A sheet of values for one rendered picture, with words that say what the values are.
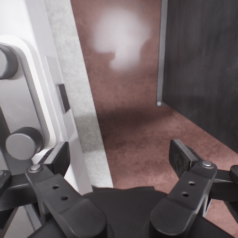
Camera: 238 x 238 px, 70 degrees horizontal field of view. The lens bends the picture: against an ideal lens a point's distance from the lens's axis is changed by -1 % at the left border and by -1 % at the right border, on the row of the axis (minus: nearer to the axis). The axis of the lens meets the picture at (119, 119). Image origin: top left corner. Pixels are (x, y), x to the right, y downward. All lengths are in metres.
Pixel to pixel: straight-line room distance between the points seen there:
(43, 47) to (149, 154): 1.04
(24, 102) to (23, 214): 0.12
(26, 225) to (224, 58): 0.52
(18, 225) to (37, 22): 0.21
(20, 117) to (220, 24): 0.52
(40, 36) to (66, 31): 0.85
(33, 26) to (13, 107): 0.08
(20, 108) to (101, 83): 0.86
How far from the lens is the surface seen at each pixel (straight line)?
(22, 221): 0.23
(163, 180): 1.31
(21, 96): 0.18
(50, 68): 0.21
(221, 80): 0.53
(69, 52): 1.05
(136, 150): 1.15
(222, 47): 0.55
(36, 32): 0.21
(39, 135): 0.18
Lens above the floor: 1.02
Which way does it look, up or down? 73 degrees down
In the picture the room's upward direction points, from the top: 174 degrees clockwise
